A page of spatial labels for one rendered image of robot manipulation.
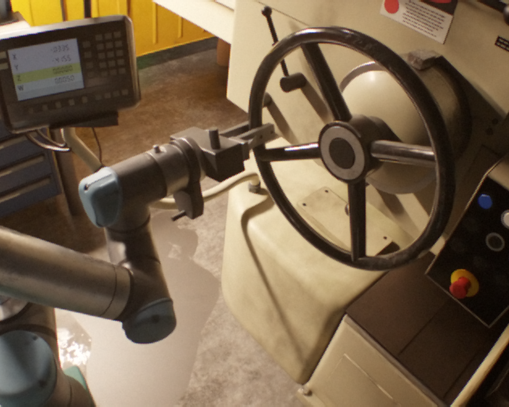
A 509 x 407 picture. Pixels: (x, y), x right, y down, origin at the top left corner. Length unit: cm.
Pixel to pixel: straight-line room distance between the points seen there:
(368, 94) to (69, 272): 50
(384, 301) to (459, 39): 86
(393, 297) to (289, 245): 37
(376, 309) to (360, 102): 77
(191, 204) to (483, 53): 51
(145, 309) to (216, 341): 131
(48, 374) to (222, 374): 118
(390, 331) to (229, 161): 83
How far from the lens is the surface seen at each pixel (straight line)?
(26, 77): 105
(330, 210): 153
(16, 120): 106
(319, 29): 58
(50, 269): 51
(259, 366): 184
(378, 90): 69
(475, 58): 73
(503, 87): 72
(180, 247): 215
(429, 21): 75
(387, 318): 133
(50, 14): 311
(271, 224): 147
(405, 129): 68
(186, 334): 188
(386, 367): 132
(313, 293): 135
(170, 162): 62
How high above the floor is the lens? 167
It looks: 44 degrees down
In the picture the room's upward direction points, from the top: 9 degrees clockwise
